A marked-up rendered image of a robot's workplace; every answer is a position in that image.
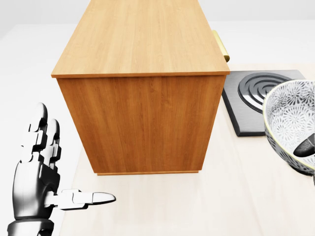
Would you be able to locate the brass drawer handle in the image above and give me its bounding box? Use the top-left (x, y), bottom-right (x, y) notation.
top-left (212, 30), bottom-right (230, 62)

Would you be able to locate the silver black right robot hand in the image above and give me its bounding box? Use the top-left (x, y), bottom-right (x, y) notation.
top-left (293, 134), bottom-right (315, 187)

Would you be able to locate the wooden cabinet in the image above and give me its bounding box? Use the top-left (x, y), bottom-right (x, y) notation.
top-left (51, 0), bottom-right (231, 176)

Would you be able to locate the flat dark stove plate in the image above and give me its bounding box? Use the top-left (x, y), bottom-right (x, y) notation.
top-left (221, 69), bottom-right (307, 137)

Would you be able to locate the black white patterned bowl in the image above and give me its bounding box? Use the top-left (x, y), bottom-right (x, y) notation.
top-left (262, 79), bottom-right (315, 176)

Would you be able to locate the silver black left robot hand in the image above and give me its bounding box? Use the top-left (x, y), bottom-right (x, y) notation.
top-left (12, 102), bottom-right (117, 221)

